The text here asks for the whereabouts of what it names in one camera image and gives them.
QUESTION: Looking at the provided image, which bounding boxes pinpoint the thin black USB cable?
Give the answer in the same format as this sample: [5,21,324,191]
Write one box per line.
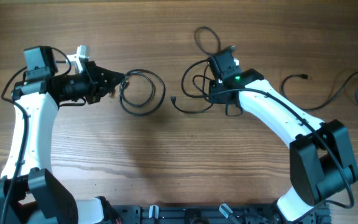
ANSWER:
[280,71,358,112]

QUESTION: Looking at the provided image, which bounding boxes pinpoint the left camera cable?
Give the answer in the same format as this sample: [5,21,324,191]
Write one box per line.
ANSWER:
[0,46,73,224]

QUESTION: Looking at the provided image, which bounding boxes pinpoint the thick black USB cable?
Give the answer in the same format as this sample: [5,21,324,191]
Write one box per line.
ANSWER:
[118,68,167,118]

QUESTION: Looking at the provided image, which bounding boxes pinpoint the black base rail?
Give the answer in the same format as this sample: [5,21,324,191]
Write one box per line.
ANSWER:
[110,203,332,224]

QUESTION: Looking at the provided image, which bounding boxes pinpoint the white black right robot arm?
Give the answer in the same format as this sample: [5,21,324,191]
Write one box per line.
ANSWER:
[207,46,358,223]

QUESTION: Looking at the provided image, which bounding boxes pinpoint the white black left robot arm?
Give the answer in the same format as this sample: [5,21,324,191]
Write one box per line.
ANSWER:
[0,45,125,223]

